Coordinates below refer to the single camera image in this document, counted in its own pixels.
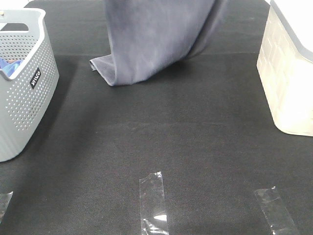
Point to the middle clear tape strip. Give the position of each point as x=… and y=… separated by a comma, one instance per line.
x=153, y=215

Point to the grey perforated laundry basket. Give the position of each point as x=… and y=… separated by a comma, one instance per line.
x=26, y=94

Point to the left clear tape strip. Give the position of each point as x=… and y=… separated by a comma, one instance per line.
x=4, y=202

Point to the cream white laundry basket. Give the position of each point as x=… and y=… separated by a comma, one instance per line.
x=285, y=65

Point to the grey microfibre towel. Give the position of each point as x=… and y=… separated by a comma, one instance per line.
x=146, y=36

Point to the right clear tape strip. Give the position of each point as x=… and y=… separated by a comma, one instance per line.
x=275, y=212

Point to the clear tape strip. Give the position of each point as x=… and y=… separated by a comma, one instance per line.
x=275, y=212
x=153, y=215
x=4, y=202

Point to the black table mat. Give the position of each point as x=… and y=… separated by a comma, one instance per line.
x=204, y=123

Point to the blue cloth in basket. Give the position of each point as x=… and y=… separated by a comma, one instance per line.
x=8, y=67

